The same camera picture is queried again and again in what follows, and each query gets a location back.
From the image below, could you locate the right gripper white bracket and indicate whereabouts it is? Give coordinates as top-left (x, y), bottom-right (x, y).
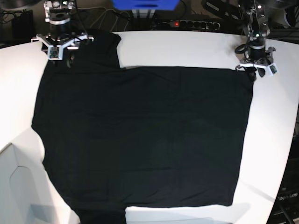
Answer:
top-left (31, 20), bottom-right (94, 68)

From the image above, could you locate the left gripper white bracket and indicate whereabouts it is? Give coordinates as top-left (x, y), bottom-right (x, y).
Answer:
top-left (235, 44), bottom-right (279, 83)

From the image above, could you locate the black T-shirt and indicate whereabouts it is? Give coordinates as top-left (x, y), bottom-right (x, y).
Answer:
top-left (32, 31), bottom-right (253, 224)

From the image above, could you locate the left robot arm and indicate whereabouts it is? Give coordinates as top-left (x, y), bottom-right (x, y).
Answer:
top-left (235, 0), bottom-right (278, 82)

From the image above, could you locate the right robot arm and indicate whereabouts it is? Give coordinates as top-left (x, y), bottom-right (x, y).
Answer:
top-left (31, 0), bottom-right (94, 68)

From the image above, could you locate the blue box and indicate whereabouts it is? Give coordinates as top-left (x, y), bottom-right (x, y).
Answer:
top-left (112, 0), bottom-right (179, 11)

